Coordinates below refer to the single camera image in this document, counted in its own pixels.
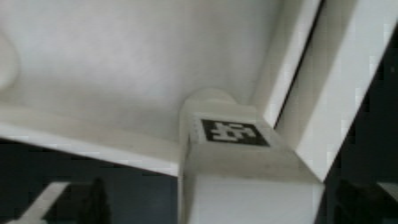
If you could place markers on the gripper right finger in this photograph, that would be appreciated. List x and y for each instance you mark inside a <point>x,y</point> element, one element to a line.
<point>366,203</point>

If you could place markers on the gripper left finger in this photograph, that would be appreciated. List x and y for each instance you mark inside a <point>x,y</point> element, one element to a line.
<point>71,203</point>

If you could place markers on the white table leg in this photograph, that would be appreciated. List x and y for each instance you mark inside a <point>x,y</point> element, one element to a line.
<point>245,184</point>

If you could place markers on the white square table top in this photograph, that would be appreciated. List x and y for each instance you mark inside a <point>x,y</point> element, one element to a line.
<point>107,58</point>

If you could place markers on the white u-shaped obstacle fence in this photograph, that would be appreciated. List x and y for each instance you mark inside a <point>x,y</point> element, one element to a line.
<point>352,33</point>

